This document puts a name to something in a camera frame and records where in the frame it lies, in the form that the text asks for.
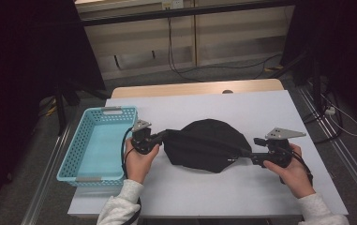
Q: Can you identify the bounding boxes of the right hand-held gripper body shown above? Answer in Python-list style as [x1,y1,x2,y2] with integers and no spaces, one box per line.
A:
[250,127,307,169]

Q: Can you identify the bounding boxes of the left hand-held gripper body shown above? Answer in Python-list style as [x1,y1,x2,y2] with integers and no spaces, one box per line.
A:
[130,119,163,155]

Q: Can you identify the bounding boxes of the black pants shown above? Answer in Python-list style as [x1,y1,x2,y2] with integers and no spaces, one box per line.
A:
[161,118,253,174]

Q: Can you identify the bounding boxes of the light blue plastic basket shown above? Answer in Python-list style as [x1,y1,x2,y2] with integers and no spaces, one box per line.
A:
[56,106,141,188]

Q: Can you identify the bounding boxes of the person's left hand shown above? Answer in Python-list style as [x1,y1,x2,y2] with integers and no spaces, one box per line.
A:
[124,139,161,185]

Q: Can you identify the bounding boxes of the person's right hand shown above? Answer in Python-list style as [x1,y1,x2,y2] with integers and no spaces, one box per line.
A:
[262,143,316,200]

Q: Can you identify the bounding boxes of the white table cover sheet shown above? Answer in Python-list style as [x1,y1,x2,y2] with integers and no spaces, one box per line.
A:
[67,89,350,218]

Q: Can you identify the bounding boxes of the black metal stand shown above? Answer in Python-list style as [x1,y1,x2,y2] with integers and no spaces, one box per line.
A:
[269,50,324,111]

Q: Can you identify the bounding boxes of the black tripod stand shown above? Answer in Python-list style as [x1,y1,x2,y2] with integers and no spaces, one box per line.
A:
[52,78,112,137]

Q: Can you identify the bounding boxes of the black horizontal bar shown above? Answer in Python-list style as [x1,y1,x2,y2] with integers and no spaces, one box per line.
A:
[81,0,296,27]

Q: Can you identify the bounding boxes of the narrow black curtain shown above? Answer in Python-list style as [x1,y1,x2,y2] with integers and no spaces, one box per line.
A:
[280,0,357,132]

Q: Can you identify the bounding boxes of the wide black curtain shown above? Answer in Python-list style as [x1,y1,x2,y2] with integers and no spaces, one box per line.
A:
[0,0,107,219]

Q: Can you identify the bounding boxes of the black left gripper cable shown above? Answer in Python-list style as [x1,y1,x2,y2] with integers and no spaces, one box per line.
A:
[120,126,142,225]

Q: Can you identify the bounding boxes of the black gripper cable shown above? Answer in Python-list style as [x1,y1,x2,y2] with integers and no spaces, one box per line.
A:
[283,146,314,186]
[120,126,142,225]

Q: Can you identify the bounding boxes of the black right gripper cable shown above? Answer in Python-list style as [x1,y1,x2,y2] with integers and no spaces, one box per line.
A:
[283,146,314,186]

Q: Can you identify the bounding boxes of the black floor cables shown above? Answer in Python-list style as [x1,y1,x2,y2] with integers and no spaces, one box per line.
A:
[302,90,345,144]

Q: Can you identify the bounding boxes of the metal floor rail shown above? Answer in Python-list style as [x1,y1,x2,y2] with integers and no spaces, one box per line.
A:
[21,125,72,225]
[297,87,357,204]

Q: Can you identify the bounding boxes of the black hanging wall cable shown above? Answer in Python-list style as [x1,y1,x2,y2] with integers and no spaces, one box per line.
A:
[166,17,283,83]

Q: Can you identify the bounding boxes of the yellow floor cable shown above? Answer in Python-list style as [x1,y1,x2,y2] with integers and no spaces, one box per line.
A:
[43,97,58,117]

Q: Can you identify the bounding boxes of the beige wall cabinet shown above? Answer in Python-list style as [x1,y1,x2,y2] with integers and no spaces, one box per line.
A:
[74,0,296,81]

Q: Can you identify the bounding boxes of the white wall socket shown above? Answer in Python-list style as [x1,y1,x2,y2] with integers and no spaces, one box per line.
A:
[161,0,185,9]

